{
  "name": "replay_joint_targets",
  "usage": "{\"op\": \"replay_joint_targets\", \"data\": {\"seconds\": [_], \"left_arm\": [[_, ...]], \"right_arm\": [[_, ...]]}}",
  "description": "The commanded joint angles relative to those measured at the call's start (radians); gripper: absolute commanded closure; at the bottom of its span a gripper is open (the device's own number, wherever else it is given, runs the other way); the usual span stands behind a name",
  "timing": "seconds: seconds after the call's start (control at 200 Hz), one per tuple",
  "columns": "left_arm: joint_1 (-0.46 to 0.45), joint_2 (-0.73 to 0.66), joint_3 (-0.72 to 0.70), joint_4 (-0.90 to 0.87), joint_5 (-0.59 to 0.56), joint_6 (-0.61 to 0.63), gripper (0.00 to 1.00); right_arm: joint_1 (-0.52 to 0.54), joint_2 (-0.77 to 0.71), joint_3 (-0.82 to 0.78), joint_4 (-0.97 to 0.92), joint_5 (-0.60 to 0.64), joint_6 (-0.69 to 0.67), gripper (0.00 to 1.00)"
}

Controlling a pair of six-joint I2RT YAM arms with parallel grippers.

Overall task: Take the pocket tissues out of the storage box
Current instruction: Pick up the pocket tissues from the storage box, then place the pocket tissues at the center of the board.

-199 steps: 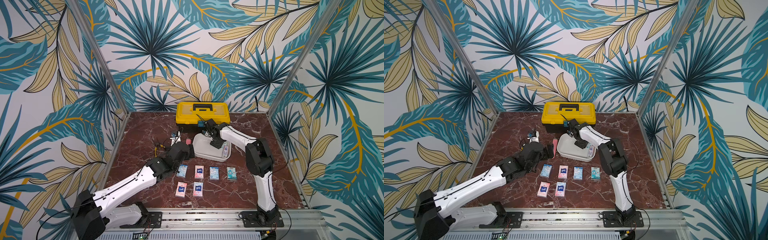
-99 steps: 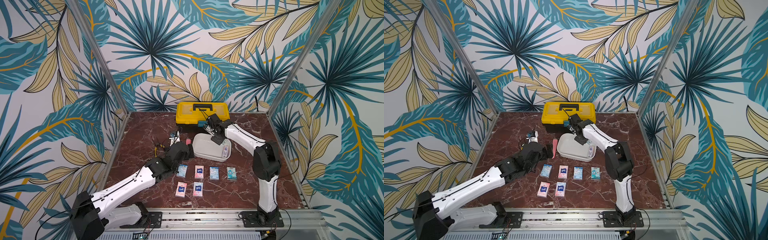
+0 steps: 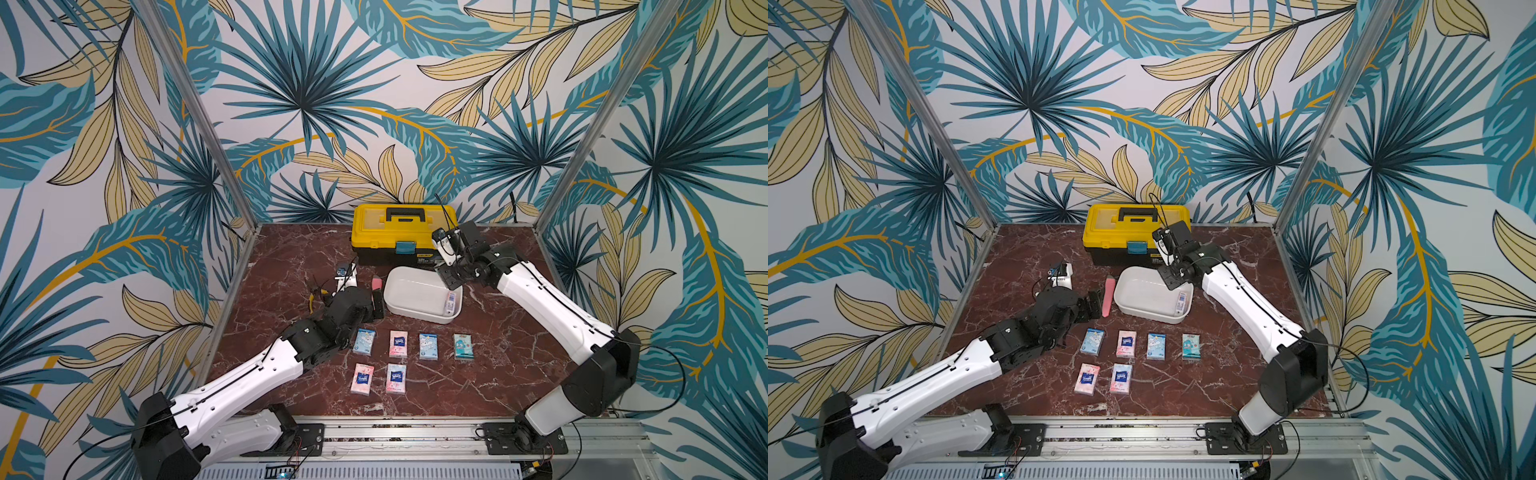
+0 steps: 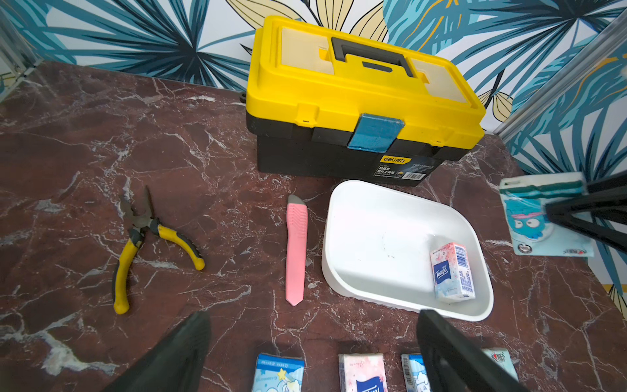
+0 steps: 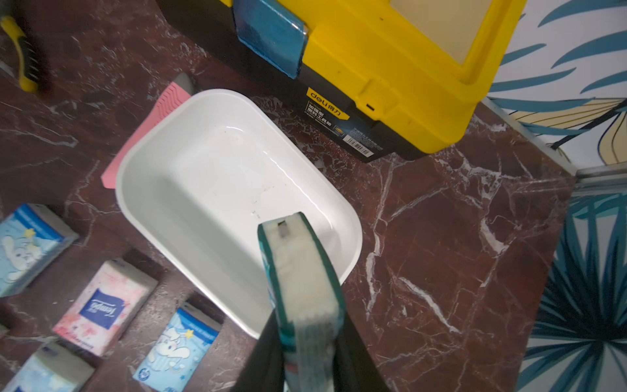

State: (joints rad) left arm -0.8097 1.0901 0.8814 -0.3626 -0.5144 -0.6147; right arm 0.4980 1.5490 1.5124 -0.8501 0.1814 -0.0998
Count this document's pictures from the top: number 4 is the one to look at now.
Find right aluminium frame post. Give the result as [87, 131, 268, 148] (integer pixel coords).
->
[493, 12, 626, 140]

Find blue white tissue pack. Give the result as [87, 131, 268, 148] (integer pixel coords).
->
[401, 354, 431, 392]

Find white plastic storage box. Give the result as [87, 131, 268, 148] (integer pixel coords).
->
[322, 180, 494, 322]

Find yellow handled pliers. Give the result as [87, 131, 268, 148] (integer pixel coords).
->
[112, 185, 207, 315]

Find teal cartoon tissue pack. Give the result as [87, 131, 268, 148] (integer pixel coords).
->
[483, 348, 519, 381]

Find light blue cartoon tissue pack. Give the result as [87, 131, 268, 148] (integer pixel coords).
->
[251, 354, 305, 392]

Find pink tempo tissue pack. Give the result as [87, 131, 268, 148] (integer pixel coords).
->
[430, 243, 476, 303]
[338, 353, 388, 392]

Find pink utility knife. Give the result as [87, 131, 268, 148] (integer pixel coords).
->
[286, 194, 308, 306]

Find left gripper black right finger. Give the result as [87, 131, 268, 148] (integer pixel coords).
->
[416, 310, 527, 391]

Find yellow black toolbox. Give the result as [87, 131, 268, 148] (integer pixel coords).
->
[246, 16, 486, 186]

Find teal green tissue pack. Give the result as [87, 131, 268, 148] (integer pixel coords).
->
[499, 172, 594, 257]

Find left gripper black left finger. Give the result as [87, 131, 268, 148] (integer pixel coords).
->
[104, 311, 212, 391]

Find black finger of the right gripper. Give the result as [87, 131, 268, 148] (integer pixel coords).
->
[545, 171, 626, 253]

